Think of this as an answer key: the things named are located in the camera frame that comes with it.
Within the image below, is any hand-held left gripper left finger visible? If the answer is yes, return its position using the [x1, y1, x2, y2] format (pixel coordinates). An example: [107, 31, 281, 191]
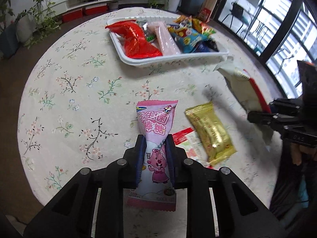
[23, 134, 148, 238]

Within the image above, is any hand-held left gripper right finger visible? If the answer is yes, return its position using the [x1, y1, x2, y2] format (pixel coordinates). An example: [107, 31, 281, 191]
[165, 134, 289, 238]

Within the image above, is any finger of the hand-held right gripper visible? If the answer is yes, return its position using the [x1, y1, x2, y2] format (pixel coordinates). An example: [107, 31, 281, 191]
[247, 111, 288, 132]
[269, 99, 301, 116]

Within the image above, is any white red-edged snack pouch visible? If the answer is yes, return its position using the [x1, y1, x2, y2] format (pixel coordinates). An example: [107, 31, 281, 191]
[214, 57, 274, 145]

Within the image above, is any pink cartoon snack packet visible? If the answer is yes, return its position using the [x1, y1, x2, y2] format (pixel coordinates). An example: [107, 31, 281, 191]
[127, 100, 179, 212]

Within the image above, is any gold patterned snack packet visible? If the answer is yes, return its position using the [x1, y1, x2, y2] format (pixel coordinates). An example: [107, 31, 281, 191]
[184, 102, 237, 166]

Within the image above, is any black snack packet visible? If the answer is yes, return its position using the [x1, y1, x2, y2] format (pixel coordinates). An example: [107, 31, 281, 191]
[207, 38, 220, 52]

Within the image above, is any white plastic tray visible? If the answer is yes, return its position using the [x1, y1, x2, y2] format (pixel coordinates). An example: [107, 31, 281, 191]
[106, 15, 230, 66]

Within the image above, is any light blue snack packet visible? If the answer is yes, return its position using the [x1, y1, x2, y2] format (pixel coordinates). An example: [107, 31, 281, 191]
[167, 22, 215, 54]

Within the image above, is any pale pink translucent snack packet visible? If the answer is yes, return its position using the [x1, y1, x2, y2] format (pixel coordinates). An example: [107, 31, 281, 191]
[146, 21, 182, 55]

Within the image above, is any orange snack packet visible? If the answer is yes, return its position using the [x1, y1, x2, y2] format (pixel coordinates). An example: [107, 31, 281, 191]
[173, 15, 216, 36]

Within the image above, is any dark grey snack packet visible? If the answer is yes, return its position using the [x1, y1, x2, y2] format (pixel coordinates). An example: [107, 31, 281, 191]
[137, 21, 149, 34]

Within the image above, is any person's right forearm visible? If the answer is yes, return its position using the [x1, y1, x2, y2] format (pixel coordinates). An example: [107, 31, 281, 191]
[270, 151, 317, 228]

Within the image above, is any person's right hand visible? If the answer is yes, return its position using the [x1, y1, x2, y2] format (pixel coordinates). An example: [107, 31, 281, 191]
[291, 142, 303, 166]

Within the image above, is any red white snack packet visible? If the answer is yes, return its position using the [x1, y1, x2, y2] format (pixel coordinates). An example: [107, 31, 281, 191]
[172, 128, 213, 168]

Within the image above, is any black framed balcony window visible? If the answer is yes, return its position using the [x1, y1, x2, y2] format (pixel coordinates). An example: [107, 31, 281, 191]
[213, 0, 317, 97]

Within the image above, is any black balcony chair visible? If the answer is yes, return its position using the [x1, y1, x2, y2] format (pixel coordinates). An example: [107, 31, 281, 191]
[222, 1, 248, 28]

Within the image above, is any floral tablecloth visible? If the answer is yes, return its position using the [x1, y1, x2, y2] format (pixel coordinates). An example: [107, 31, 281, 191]
[18, 7, 284, 206]

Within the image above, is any red cardboard box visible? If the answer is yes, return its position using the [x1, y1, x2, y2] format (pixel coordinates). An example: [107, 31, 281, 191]
[199, 8, 212, 21]

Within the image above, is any dark grey square planter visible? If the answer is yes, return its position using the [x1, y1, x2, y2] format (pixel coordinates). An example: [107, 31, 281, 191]
[182, 0, 207, 15]

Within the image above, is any tall white planter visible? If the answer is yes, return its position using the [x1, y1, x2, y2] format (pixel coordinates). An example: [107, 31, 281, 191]
[168, 0, 182, 12]

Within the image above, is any red storage box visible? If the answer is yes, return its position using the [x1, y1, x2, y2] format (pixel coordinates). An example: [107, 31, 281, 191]
[84, 4, 108, 16]
[61, 8, 83, 23]

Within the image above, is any white television cabinet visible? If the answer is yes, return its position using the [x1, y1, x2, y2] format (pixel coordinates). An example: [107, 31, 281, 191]
[51, 0, 166, 15]

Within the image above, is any leafy plant in white pot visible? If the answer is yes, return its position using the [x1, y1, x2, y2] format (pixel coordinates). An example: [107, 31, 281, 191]
[15, 0, 62, 49]

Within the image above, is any round white plant pot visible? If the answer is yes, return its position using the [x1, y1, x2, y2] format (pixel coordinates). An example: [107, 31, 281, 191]
[16, 15, 34, 42]

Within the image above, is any blue square planter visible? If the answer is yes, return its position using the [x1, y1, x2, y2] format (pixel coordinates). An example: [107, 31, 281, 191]
[0, 25, 20, 57]

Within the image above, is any leafy plant in blue planter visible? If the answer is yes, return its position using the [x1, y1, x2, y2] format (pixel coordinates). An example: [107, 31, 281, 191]
[0, 0, 15, 33]

